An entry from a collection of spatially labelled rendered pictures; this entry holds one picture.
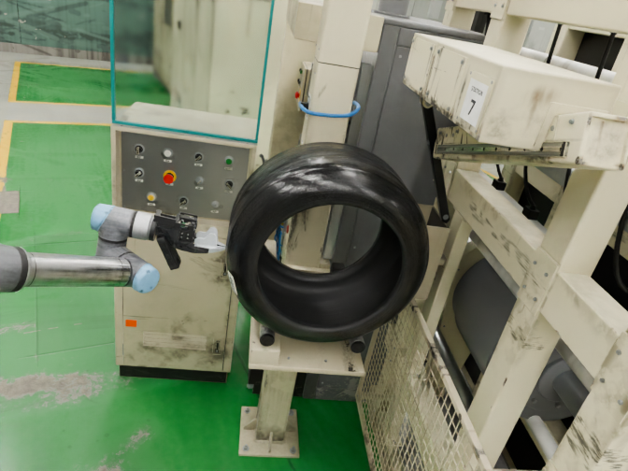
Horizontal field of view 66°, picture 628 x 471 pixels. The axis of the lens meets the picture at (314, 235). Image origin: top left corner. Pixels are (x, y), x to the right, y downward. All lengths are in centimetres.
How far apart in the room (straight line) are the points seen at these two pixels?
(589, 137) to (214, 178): 144
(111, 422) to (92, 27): 845
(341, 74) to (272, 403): 138
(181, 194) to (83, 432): 111
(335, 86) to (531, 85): 69
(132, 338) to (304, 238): 110
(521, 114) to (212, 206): 139
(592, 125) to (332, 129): 82
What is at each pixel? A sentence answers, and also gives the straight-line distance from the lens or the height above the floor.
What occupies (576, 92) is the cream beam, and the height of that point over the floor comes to 176.
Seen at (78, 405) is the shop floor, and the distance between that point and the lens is 257.
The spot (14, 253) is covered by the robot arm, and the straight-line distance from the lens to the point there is 116.
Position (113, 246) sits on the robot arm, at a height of 114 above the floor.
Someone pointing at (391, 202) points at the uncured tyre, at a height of 140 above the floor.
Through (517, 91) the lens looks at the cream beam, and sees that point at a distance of 101.
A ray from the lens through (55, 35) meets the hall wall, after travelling 1016.
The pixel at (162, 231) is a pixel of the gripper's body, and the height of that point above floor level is 119.
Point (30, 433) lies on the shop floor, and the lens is 250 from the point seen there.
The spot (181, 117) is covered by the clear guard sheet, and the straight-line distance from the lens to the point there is 196.
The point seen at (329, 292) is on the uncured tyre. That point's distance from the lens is 167.
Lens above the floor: 185
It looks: 27 degrees down
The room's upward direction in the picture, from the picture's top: 11 degrees clockwise
